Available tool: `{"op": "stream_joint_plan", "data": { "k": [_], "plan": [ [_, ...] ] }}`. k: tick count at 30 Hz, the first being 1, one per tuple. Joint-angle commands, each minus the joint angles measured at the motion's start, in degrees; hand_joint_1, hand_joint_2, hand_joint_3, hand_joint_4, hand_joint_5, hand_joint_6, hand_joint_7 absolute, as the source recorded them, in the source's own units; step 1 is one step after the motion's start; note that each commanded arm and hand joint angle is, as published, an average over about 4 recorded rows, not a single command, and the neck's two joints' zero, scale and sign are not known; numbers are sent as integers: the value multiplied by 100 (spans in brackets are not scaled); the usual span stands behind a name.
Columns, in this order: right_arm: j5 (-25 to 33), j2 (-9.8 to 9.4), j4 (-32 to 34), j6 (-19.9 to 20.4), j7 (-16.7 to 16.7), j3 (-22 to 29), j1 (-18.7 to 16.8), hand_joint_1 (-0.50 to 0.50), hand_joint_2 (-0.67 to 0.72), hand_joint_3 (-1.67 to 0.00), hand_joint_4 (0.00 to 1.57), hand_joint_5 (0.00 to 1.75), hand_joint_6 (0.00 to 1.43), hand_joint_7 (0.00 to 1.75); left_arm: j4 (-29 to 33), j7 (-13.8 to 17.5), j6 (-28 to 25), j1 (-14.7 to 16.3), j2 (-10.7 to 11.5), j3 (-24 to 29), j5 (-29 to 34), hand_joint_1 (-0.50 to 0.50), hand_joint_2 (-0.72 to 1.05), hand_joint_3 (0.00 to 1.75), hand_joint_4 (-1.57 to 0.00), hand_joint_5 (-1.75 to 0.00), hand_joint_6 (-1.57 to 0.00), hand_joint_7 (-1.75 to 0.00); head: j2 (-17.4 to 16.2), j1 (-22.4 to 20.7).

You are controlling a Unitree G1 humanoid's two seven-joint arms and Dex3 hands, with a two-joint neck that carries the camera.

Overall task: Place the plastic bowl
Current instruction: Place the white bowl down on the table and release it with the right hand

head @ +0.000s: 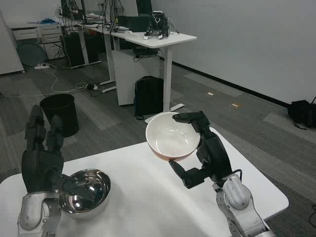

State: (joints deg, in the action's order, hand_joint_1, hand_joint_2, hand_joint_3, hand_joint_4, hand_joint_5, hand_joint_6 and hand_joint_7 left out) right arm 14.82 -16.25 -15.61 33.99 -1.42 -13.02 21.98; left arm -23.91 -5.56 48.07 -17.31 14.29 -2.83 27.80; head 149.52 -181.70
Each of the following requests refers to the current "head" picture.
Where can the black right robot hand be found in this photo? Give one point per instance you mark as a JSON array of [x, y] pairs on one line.
[[216, 155]]

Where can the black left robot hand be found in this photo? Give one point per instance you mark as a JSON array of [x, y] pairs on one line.
[[40, 168]]

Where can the white orange plastic bowl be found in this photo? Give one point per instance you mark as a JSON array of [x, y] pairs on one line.
[[170, 138]]

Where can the shiny steel bowl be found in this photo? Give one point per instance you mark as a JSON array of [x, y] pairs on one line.
[[86, 200]]

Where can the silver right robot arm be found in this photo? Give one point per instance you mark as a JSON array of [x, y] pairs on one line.
[[237, 195]]

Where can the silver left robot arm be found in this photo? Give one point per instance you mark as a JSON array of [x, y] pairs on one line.
[[30, 212]]

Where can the black waste bin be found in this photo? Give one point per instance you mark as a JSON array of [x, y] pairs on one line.
[[60, 111]]

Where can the black backpack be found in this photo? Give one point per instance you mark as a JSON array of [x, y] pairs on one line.
[[149, 96]]

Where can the black bag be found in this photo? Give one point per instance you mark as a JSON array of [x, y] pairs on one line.
[[300, 112]]

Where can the power adapter with plugs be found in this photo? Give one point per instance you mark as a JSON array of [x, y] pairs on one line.
[[95, 87]]

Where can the white power strip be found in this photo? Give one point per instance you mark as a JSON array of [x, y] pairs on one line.
[[42, 66]]

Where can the white desk panel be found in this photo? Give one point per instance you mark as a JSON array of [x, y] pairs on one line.
[[133, 79]]

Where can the round grey-blue disc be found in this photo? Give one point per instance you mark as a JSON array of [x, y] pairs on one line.
[[30, 54]]

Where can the black PC tower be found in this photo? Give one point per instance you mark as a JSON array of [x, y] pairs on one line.
[[72, 50]]

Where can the black under-desk power strip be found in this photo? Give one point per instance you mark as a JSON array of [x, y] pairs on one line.
[[145, 51]]

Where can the white standing desk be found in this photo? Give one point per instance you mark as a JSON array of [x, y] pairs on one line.
[[158, 40]]

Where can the white drawer cabinet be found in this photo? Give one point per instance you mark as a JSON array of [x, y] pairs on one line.
[[47, 32]]

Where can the small black robot device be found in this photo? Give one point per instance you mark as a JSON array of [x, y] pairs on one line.
[[158, 26]]

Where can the blue bundle of items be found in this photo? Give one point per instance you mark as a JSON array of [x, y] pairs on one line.
[[49, 21]]

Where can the black box computer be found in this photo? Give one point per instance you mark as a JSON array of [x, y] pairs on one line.
[[133, 23]]

